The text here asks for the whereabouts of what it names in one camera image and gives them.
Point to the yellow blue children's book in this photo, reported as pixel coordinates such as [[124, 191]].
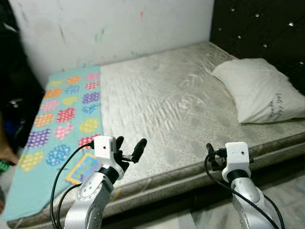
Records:
[[83, 170]]

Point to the grey patterned quilted mattress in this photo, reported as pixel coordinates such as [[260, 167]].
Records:
[[167, 105]]

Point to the teal blanket with colourful hearts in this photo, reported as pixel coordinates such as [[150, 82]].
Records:
[[28, 143]]

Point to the dark tufted headboard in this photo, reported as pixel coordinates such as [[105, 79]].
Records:
[[257, 28]]

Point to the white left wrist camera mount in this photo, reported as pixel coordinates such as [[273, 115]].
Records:
[[105, 147]]

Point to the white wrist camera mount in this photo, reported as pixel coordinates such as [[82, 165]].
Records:
[[105, 147], [237, 155]]

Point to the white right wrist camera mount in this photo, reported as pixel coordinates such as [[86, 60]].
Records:
[[237, 155]]

